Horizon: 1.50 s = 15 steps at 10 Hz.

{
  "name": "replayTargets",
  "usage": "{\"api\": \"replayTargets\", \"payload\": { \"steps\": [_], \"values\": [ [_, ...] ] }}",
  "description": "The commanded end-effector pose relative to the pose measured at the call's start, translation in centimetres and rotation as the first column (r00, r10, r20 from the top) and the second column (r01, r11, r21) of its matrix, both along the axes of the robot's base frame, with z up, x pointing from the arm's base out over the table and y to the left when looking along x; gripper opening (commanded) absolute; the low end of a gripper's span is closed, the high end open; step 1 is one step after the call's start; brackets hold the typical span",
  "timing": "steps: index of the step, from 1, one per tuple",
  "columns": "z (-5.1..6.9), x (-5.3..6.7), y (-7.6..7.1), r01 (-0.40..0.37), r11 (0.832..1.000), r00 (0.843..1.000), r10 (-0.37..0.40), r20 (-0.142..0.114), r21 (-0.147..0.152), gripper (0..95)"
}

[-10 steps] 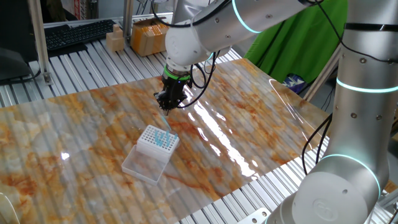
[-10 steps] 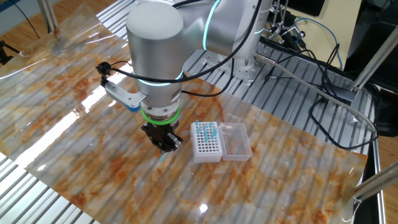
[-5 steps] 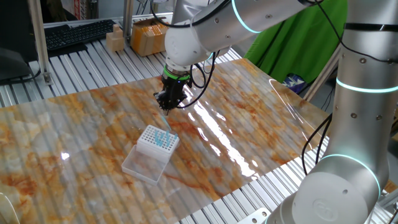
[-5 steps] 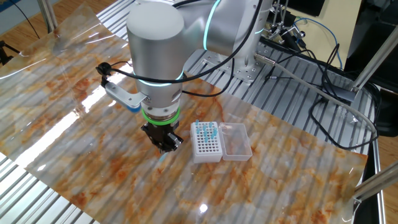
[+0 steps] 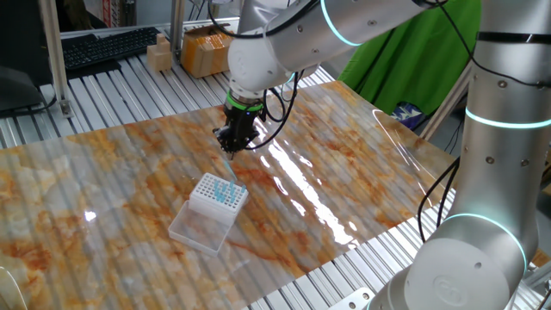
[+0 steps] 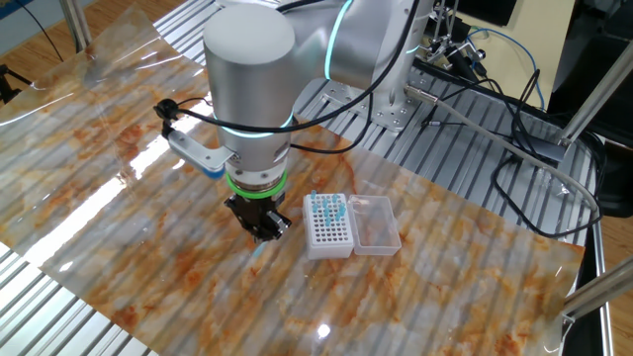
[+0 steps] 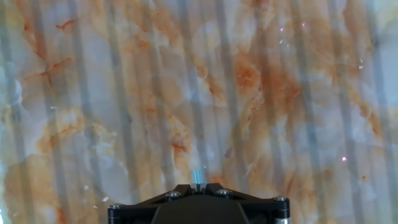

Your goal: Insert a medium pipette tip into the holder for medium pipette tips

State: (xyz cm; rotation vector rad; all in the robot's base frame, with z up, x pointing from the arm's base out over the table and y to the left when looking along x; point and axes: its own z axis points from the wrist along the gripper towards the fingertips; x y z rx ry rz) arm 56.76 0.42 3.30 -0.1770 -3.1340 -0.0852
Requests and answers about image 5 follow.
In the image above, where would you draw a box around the silver base mounting plate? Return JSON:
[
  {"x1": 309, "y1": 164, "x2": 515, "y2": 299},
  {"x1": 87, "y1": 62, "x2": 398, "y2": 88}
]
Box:
[{"x1": 326, "y1": 287, "x2": 376, "y2": 310}]

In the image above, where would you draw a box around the aluminium frame post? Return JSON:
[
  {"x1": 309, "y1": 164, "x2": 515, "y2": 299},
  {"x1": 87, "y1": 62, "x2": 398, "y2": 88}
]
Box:
[
  {"x1": 419, "y1": 59, "x2": 474, "y2": 141},
  {"x1": 38, "y1": 0, "x2": 74, "y2": 118},
  {"x1": 170, "y1": 0, "x2": 186, "y2": 61}
]

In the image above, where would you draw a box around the taped cardboard box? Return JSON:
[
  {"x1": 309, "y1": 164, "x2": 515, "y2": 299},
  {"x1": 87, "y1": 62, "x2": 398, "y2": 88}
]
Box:
[{"x1": 180, "y1": 24, "x2": 236, "y2": 79}]

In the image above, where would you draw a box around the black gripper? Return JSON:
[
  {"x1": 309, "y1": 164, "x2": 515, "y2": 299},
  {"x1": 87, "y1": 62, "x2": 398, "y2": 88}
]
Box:
[{"x1": 213, "y1": 106, "x2": 262, "y2": 160}]

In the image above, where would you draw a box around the green wrist flange ring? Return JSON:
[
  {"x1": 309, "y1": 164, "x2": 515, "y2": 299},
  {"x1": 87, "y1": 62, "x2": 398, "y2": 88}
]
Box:
[{"x1": 225, "y1": 90, "x2": 264, "y2": 113}]

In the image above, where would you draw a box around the orange marble pattern sheet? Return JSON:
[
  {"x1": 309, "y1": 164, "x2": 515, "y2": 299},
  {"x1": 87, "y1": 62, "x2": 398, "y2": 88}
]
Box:
[{"x1": 0, "y1": 79, "x2": 460, "y2": 310}]

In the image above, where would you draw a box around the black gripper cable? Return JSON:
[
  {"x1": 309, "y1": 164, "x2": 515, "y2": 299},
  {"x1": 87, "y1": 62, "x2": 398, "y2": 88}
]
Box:
[{"x1": 247, "y1": 68, "x2": 301, "y2": 152}]

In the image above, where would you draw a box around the white pipette tip holder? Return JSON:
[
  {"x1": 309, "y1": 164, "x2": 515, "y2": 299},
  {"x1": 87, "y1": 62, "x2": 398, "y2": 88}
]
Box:
[{"x1": 188, "y1": 171, "x2": 251, "y2": 228}]

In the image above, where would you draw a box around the green cloth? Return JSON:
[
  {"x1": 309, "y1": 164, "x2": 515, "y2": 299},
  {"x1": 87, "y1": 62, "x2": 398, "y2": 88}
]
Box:
[{"x1": 337, "y1": 0, "x2": 481, "y2": 116}]

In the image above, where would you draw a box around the blue patterned bag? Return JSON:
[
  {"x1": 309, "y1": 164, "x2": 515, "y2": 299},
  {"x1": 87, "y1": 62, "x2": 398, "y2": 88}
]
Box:
[{"x1": 389, "y1": 102, "x2": 425, "y2": 131}]

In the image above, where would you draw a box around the black monitor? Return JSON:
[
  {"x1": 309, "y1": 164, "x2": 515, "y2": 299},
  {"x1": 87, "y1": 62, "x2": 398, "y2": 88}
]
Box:
[{"x1": 0, "y1": 0, "x2": 57, "y2": 115}]

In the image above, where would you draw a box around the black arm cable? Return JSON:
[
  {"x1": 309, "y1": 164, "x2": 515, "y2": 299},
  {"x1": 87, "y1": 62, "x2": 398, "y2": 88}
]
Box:
[{"x1": 434, "y1": 0, "x2": 551, "y2": 88}]

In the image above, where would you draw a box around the black base cable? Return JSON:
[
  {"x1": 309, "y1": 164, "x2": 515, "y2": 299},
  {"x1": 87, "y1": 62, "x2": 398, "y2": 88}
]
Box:
[{"x1": 417, "y1": 157, "x2": 461, "y2": 243}]

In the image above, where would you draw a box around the black keyboard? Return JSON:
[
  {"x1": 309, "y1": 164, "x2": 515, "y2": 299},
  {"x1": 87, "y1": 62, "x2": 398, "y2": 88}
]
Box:
[{"x1": 61, "y1": 26, "x2": 161, "y2": 71}]

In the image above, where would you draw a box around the clear plastic box lid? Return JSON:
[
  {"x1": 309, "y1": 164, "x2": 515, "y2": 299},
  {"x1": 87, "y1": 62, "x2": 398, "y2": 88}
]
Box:
[{"x1": 167, "y1": 200, "x2": 236, "y2": 258}]

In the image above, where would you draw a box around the wooden block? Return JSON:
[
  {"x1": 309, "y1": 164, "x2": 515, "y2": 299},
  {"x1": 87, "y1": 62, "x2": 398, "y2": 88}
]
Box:
[{"x1": 146, "y1": 33, "x2": 173, "y2": 73}]

